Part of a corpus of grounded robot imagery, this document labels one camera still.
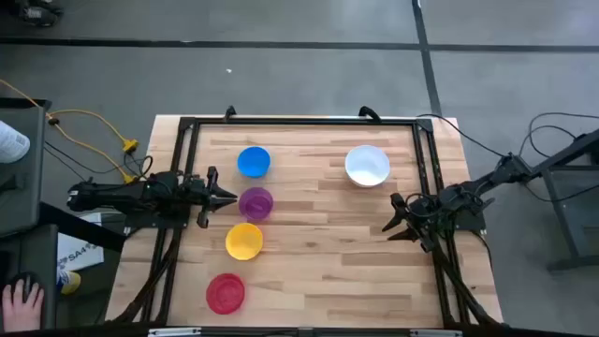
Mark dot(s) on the silver metal bracket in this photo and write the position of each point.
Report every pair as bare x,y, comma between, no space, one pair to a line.
435,333
174,332

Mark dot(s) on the black metal stand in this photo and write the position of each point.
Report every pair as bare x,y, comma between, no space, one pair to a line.
566,206

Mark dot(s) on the white printed cardboard box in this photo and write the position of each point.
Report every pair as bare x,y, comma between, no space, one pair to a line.
79,255

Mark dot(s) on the dark grey desk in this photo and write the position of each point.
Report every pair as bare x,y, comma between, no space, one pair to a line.
47,262

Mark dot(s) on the dark grey equipment case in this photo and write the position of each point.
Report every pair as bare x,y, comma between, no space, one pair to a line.
21,187

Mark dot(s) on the purple translucent plastic bowl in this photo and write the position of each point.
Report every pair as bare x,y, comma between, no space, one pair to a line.
256,203

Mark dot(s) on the black frame clamp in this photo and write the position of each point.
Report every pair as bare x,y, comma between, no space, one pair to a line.
229,112
369,112

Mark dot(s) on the small yellow white object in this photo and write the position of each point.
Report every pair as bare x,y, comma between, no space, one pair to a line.
70,282

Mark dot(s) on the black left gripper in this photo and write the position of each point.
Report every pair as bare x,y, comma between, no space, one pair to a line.
196,193

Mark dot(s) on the person's shoe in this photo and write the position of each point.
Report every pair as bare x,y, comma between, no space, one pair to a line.
37,13

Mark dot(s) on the person's hand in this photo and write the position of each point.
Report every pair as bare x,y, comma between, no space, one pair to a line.
21,311

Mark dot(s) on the yellow plastic bowl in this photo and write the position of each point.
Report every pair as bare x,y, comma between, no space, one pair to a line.
243,241

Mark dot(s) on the black aluminium table frame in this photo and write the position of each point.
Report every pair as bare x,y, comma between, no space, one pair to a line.
304,121

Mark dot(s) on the white bowl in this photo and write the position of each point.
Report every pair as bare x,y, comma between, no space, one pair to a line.
367,165

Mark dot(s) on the white labelled package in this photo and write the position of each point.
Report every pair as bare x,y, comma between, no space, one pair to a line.
11,142

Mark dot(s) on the blue plastic bowl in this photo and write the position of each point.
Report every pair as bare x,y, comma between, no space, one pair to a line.
253,162

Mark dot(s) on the red translucent plastic bowl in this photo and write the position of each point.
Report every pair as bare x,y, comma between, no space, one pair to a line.
225,293

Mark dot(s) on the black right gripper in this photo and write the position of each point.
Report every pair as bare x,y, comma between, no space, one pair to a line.
426,213

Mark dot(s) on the black computer mouse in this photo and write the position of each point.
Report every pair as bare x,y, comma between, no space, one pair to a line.
27,277

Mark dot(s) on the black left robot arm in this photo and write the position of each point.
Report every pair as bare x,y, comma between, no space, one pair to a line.
117,194

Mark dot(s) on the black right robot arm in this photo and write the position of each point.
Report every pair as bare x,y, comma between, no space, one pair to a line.
496,175

